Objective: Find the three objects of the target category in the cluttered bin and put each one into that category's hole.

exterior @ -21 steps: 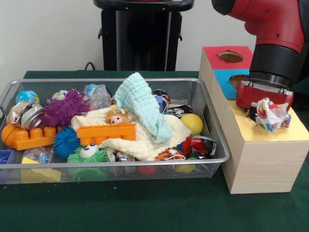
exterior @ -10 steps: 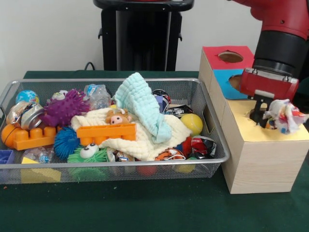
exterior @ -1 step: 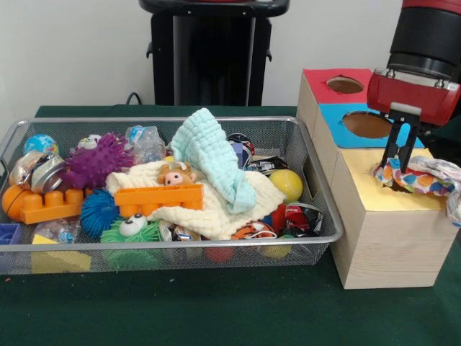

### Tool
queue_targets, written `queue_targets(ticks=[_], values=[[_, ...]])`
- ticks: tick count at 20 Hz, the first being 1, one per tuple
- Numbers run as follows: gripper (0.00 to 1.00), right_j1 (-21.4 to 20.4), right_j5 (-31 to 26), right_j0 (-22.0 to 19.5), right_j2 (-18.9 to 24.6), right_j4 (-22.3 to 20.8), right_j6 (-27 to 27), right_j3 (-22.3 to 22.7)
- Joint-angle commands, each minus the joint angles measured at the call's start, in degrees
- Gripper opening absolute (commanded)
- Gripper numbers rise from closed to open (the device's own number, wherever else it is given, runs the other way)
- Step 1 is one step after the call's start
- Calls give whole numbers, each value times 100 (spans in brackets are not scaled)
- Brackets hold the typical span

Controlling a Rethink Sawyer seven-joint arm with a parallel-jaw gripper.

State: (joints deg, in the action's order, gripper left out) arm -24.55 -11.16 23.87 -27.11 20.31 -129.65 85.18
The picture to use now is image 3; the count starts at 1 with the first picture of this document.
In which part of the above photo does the wooden box with three holes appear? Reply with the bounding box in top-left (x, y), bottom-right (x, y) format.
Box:
top-left (297, 68), bottom-right (461, 290)

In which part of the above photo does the long orange toy brick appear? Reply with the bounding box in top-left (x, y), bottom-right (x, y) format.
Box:
top-left (113, 182), bottom-right (205, 217)

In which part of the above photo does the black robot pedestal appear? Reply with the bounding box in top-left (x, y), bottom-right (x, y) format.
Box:
top-left (138, 0), bottom-right (291, 107)

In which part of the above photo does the small globe ball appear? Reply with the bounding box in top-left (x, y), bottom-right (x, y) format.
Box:
top-left (23, 133), bottom-right (59, 156)

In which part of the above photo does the green puffer toy with eyes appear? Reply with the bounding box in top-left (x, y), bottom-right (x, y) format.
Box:
top-left (99, 212), bottom-right (161, 246)

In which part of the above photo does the silver wire mesh bin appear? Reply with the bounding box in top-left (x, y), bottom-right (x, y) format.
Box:
top-left (0, 115), bottom-right (343, 275)

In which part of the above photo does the yellow ball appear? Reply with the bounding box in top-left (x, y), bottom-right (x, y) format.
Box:
top-left (268, 169), bottom-right (303, 201)

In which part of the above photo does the cream waffle cloth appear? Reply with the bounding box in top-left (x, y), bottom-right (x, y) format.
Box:
top-left (104, 161), bottom-right (288, 241)

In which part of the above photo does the light blue waffle cloth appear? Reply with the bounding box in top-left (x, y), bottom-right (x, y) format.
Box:
top-left (170, 107), bottom-right (257, 213)

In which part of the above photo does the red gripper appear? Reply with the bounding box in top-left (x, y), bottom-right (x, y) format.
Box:
top-left (366, 68), bottom-right (461, 174)

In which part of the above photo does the dark green table cloth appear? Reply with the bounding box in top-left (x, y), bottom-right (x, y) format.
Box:
top-left (0, 104), bottom-right (461, 346)

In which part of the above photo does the colourful spotted white cloth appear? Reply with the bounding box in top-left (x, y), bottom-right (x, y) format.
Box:
top-left (373, 154), bottom-right (461, 229)

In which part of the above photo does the purple spiky rubber toy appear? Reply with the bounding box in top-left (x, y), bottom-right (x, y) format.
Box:
top-left (61, 132), bottom-right (136, 190)

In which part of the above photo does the small brown plush toy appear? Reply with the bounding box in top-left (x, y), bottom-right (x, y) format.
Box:
top-left (156, 161), bottom-right (198, 187)

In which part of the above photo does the blue puffer ball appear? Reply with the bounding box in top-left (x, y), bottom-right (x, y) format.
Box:
top-left (79, 187), bottom-right (120, 239)

